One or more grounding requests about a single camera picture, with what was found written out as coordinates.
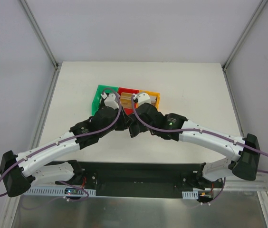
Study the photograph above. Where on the white cable duct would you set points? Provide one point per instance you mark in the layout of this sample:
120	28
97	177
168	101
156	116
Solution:
190	195
59	191

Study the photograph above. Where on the green plastic bin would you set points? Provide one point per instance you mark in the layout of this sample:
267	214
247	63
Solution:
97	98

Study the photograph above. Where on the right aluminium frame post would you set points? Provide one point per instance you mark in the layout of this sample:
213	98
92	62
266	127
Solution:
244	34

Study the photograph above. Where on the aluminium frame post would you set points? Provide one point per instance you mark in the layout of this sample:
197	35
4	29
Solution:
39	34
244	34

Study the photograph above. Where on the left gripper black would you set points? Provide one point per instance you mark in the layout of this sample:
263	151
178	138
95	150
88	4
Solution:
102	104

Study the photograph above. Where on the red plastic bin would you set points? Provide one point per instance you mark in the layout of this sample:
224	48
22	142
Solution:
132	91

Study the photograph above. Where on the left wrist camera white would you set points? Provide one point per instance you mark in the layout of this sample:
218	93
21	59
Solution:
110	100

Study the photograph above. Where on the left aluminium frame post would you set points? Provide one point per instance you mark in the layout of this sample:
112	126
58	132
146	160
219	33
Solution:
39	34

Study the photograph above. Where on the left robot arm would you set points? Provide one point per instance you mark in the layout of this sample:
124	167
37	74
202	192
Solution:
18	171

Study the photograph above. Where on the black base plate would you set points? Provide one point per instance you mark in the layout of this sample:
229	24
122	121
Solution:
142	180

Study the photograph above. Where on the orange plastic bin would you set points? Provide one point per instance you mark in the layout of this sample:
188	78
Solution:
155	98

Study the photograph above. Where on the aluminium front rail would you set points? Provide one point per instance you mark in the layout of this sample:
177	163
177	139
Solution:
237	184

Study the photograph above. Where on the wooden cards in red bin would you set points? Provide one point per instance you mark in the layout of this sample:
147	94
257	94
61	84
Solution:
125	99

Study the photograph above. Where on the right white cable duct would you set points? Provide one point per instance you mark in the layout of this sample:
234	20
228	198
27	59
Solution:
190	195

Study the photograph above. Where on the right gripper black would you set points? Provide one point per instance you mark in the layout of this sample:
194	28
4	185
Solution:
147	106

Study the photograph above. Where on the left white cable duct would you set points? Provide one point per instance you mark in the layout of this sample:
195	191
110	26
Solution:
59	191

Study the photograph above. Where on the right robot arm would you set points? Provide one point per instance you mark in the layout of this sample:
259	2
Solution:
240	153

